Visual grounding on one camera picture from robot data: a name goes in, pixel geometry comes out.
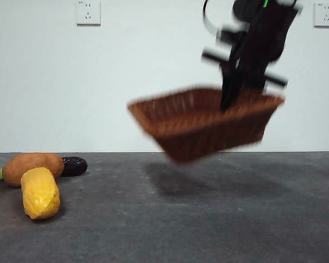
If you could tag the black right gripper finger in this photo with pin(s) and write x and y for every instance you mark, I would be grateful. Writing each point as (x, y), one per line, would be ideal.
(230, 82)
(253, 80)

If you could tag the brown wicker basket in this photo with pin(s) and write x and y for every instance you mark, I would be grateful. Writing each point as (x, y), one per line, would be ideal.
(208, 137)

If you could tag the brown potato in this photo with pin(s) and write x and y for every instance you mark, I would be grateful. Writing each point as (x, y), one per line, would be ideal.
(30, 165)

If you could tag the purple eggplant with green stem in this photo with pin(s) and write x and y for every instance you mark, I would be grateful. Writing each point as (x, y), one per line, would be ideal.
(75, 165)

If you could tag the yellow corn cob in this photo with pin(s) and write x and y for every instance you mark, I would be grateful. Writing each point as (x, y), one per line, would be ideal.
(39, 194)

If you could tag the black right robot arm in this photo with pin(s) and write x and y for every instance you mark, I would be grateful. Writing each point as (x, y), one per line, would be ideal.
(268, 33)

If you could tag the white wall power socket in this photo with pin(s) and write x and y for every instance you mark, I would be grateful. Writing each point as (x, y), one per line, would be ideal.
(325, 16)
(88, 13)

